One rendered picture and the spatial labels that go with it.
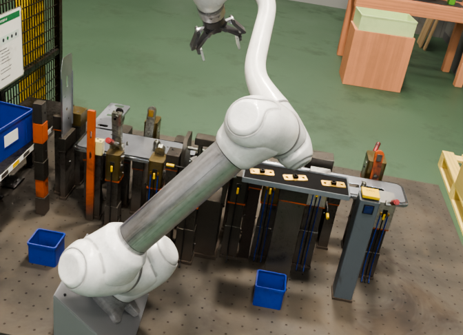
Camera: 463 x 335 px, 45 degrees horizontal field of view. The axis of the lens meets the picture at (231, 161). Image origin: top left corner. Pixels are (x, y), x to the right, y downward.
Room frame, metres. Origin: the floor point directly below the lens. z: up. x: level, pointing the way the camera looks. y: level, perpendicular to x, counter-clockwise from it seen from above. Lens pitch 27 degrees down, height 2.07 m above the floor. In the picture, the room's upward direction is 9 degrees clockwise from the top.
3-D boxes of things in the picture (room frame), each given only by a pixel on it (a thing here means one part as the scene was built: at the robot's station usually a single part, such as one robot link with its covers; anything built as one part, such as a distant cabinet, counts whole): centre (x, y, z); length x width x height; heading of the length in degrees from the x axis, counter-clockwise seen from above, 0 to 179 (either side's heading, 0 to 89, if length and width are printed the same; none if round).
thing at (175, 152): (1.86, 0.22, 0.91); 0.07 x 0.05 x 0.42; 177
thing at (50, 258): (1.66, 0.63, 0.75); 0.11 x 0.10 x 0.09; 87
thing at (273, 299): (1.61, -0.21, 0.75); 0.11 x 0.10 x 0.09; 87
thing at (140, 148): (2.07, -0.04, 1.00); 1.38 x 0.22 x 0.02; 87
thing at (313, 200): (1.86, -0.34, 0.90); 0.13 x 0.08 x 0.41; 177
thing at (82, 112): (2.23, 0.71, 0.88); 0.08 x 0.08 x 0.36; 87
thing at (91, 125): (1.94, 0.55, 0.95); 0.03 x 0.01 x 0.50; 87
